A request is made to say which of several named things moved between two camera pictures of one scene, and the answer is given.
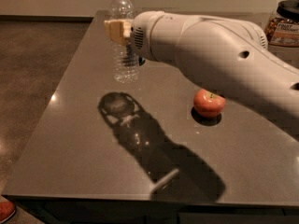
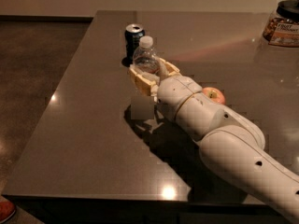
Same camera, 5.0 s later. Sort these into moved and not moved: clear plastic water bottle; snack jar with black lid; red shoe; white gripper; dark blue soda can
Moved: dark blue soda can; clear plastic water bottle; white gripper
Not moved: snack jar with black lid; red shoe
